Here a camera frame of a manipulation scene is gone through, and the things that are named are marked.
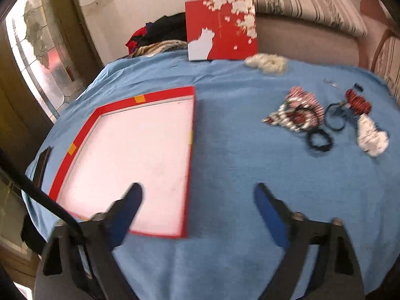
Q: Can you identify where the black wavy hair tie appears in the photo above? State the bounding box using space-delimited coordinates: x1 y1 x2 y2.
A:
305 128 334 153

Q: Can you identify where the white pearl bracelet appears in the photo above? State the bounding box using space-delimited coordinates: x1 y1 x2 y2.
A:
261 102 317 133

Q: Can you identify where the thin black hair tie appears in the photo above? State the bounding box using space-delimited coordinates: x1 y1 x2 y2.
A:
289 105 322 132

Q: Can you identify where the dark blue cord necklace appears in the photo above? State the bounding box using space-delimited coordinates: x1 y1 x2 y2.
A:
323 101 360 132

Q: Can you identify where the white cherry print scrunchie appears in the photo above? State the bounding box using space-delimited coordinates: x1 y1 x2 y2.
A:
357 114 389 157

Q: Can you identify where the red dotted scrunchie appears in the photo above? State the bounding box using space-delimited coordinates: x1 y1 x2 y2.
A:
345 89 372 116

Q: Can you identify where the pink striped scrunchie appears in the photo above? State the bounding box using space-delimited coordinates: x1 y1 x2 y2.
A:
285 86 324 126

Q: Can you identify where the red jewelry tray box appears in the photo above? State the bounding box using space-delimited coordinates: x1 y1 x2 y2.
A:
49 86 195 239

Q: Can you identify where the blue towel cloth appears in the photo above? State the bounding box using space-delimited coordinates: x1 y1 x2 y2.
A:
42 51 399 299

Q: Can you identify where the black smartphone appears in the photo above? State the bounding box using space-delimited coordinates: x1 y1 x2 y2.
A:
32 146 52 189

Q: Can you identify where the silver hair clip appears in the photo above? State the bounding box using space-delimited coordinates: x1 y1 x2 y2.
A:
324 79 339 88

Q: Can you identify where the small black clip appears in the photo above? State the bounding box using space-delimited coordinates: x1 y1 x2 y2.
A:
353 83 364 92

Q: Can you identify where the cream fluffy scrunchie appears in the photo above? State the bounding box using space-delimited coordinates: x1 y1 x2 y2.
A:
244 53 288 74

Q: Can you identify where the brown padded headboard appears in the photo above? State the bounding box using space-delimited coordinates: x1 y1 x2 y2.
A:
255 13 369 69

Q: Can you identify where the dark clothes pile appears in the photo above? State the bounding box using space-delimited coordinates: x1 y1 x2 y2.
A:
125 12 187 54

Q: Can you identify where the striped cushion right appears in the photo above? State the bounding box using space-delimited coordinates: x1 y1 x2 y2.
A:
371 29 400 104

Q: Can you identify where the red box lid with cat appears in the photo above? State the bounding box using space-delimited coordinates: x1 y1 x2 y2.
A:
185 0 258 61

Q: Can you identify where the black cable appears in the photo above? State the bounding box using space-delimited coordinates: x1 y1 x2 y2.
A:
0 149 94 276

